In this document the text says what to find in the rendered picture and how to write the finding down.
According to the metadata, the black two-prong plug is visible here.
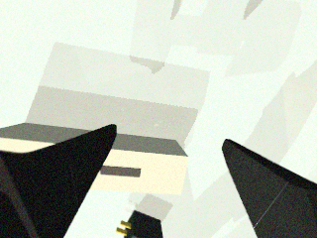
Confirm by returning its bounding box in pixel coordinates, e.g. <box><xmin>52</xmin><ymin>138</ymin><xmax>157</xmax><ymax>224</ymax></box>
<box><xmin>117</xmin><ymin>210</ymin><xmax>163</xmax><ymax>238</ymax></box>

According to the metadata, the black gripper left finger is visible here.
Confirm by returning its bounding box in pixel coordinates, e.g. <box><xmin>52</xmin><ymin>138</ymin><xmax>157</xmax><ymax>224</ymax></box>
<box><xmin>0</xmin><ymin>124</ymin><xmax>117</xmax><ymax>238</ymax></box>

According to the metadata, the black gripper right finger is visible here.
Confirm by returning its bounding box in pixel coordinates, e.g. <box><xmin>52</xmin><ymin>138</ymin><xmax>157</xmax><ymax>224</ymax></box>
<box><xmin>222</xmin><ymin>139</ymin><xmax>317</xmax><ymax>238</ymax></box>

